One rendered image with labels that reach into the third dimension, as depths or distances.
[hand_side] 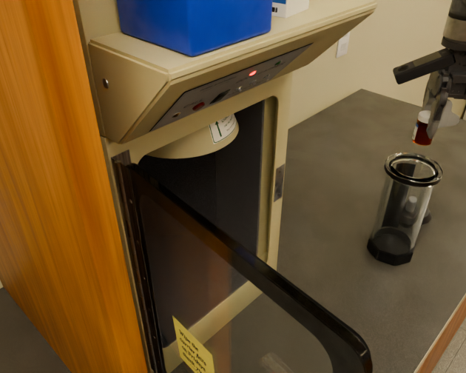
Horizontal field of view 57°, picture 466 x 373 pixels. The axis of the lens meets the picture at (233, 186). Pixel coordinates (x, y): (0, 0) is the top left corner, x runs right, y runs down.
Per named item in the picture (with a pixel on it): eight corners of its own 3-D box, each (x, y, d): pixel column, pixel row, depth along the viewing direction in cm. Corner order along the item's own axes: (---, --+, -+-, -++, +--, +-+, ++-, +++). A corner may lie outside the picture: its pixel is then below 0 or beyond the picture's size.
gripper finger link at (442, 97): (442, 122, 91) (452, 80, 88) (435, 121, 91) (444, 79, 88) (435, 117, 95) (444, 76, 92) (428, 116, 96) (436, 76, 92)
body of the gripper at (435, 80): (474, 103, 90) (495, 46, 83) (432, 101, 91) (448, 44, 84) (463, 89, 96) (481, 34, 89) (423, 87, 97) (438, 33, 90)
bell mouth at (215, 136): (98, 129, 66) (92, 95, 62) (186, 95, 76) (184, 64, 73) (173, 174, 56) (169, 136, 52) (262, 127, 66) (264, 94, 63)
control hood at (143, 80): (103, 138, 44) (83, 39, 38) (294, 60, 63) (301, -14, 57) (175, 183, 38) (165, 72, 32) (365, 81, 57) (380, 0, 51)
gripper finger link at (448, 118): (456, 143, 94) (466, 101, 90) (428, 141, 94) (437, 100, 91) (451, 139, 97) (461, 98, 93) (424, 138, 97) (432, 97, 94)
